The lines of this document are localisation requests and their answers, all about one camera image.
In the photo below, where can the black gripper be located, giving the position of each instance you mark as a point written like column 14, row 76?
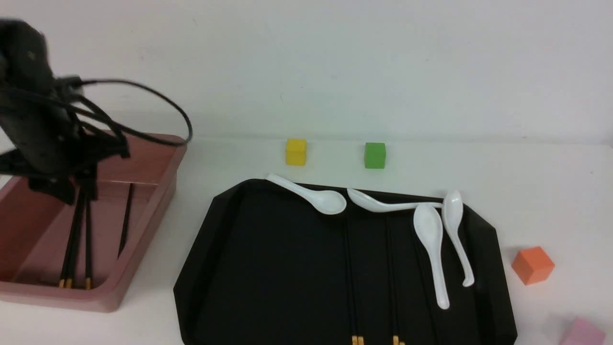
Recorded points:
column 38, row 118

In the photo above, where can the plain black chopstick bin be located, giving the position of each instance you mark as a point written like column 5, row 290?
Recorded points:
column 126, row 220

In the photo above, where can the pink plastic bin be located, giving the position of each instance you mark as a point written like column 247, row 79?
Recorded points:
column 34, row 230

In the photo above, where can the black chopstick gold tip bin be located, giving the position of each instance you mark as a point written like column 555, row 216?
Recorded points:
column 67, row 252

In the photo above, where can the black octagonal tray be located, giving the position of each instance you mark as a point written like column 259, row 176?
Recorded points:
column 268, row 269

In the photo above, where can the yellow cube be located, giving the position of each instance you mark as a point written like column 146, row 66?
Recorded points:
column 296, row 152

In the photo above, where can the white spoon left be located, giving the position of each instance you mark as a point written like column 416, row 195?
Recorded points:
column 326, row 202

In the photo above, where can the white spoon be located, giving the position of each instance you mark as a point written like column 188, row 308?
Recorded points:
column 373, row 205
column 326, row 202
column 429, row 230
column 452, row 215

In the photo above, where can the white spoon top middle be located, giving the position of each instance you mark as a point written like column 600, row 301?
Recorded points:
column 373, row 205

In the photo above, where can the green cube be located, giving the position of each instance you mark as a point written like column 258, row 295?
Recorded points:
column 375, row 155

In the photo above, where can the white spoon centre right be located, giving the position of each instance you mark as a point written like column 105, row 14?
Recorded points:
column 429, row 230

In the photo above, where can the white spoon far right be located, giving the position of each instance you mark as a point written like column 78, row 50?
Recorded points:
column 452, row 215

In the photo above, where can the orange cube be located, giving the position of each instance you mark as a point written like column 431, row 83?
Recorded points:
column 532, row 265

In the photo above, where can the pink cube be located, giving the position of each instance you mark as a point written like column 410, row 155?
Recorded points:
column 582, row 332

